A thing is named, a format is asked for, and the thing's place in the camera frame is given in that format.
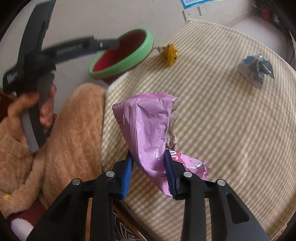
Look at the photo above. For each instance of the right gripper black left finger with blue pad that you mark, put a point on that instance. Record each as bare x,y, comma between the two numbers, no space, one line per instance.
65,219

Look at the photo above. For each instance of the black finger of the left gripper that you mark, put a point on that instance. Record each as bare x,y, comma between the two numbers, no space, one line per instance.
77,48

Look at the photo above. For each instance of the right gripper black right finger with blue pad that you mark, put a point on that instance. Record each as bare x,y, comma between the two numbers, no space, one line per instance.
230,218

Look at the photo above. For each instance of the pink snack bag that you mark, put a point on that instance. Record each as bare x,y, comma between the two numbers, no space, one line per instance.
144,122

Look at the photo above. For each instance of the brownish paper ball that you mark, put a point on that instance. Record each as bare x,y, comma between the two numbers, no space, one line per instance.
171,138

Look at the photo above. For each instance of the green rimmed red trash bin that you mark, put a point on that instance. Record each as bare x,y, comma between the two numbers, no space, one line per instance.
134,47

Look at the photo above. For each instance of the person's left hand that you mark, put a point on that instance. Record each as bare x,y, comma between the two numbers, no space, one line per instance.
26,101

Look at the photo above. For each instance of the orange plush blanket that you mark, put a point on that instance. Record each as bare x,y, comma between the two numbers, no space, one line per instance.
73,150

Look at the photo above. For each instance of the yellow crumpled wrapper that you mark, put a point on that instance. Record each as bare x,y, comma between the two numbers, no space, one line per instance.
169,53

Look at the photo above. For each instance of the silver blue crumpled wrapper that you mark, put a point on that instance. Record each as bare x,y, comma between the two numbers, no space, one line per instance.
255,68

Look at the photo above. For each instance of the dark cluttered shelf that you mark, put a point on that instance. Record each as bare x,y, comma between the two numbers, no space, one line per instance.
264,10

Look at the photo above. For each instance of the white wall socket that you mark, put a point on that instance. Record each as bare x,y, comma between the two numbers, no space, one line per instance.
188,14

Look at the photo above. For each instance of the blue wall poster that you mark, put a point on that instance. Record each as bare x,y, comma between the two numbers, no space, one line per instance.
190,3

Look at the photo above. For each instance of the white wall switch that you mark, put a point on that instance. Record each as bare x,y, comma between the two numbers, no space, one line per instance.
204,8

